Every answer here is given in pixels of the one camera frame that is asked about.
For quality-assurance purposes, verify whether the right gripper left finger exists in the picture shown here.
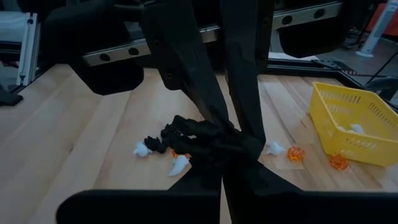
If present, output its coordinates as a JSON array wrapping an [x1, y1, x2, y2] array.
[[55, 169, 223, 224]]

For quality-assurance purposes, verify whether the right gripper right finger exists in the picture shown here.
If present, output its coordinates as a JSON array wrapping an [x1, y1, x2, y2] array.
[[223, 161, 398, 224]]

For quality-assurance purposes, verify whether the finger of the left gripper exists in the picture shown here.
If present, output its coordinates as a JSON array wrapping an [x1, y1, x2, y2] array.
[[219, 0, 275, 147], [141, 0, 234, 131]]

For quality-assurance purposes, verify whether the orange translucent pumpkin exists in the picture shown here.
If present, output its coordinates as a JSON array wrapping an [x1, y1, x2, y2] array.
[[329, 154, 349, 171], [286, 146, 305, 162], [171, 149, 191, 159]]

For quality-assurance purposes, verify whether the yellow plastic basket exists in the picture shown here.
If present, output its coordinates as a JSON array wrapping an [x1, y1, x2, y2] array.
[[309, 82, 398, 168]]

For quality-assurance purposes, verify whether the red hanging cloth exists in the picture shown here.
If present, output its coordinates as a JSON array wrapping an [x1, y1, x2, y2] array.
[[366, 2, 398, 37]]

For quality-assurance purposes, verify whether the white tower fan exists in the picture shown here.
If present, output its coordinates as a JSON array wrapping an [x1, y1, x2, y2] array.
[[356, 0, 398, 58]]

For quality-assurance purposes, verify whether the aluminium frame post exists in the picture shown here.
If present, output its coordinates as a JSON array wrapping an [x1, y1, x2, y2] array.
[[15, 12, 41, 86]]

